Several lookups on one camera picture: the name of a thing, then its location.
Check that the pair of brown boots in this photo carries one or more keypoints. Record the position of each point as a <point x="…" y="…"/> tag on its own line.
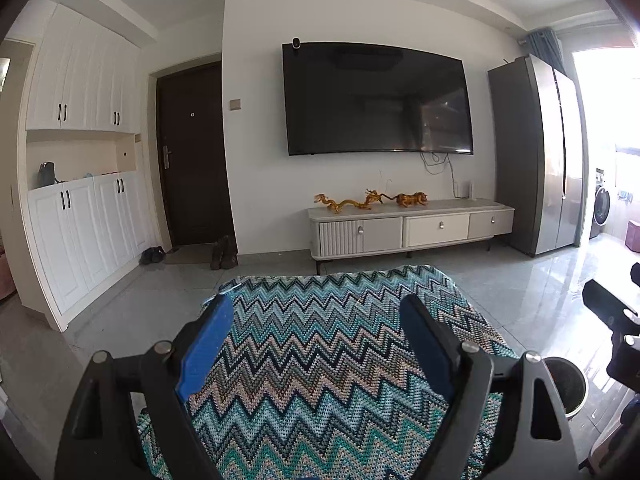
<point x="223" y="254"/>

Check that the grey television cabinet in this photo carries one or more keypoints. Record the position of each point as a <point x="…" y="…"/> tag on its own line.
<point x="435" y="227"/>

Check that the golden tiger figurine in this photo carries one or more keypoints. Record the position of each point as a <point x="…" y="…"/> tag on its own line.
<point x="412" y="200"/>

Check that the white wall cupboard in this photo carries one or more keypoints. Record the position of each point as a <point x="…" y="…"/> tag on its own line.
<point x="85" y="80"/>

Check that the golden dragon figurine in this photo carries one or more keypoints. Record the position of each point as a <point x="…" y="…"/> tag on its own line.
<point x="345" y="205"/>

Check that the blue-grey curtain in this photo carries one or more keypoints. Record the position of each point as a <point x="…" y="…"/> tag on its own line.
<point x="545" y="50"/>

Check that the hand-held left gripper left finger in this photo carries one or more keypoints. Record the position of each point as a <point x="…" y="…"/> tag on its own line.
<point x="207" y="345"/>

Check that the washing machine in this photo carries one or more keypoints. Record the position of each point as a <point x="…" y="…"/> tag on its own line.
<point x="600" y="205"/>

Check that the round dark trash can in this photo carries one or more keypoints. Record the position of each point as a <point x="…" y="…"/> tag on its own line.
<point x="567" y="385"/>

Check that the wall switch plate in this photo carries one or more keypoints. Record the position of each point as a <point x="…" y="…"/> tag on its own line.
<point x="235" y="105"/>

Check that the small white router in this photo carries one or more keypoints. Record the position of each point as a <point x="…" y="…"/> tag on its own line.
<point x="465" y="191"/>

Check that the grey double-door refrigerator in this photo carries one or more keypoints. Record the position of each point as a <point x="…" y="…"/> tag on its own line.
<point x="540" y="160"/>

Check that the pair of dark shoes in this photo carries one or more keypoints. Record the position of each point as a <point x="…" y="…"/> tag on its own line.
<point x="151" y="256"/>

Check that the dark brown entrance door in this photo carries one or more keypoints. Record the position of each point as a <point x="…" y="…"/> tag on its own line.
<point x="195" y="160"/>

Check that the brown doormat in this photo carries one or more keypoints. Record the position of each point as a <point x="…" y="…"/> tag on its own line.
<point x="189" y="254"/>

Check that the wall-mounted television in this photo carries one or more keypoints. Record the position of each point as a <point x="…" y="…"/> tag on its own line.
<point x="375" y="100"/>

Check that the zigzag knitted blanket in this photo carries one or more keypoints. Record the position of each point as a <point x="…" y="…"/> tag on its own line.
<point x="320" y="385"/>

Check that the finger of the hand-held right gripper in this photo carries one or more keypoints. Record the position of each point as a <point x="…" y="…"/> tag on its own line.
<point x="612" y="307"/>

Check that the pink seat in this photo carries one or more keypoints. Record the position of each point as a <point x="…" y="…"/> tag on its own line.
<point x="6" y="275"/>

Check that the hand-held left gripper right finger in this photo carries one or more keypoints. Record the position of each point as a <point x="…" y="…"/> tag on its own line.
<point x="427" y="345"/>

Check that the dark bag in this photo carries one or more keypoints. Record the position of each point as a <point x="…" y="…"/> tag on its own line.
<point x="47" y="175"/>

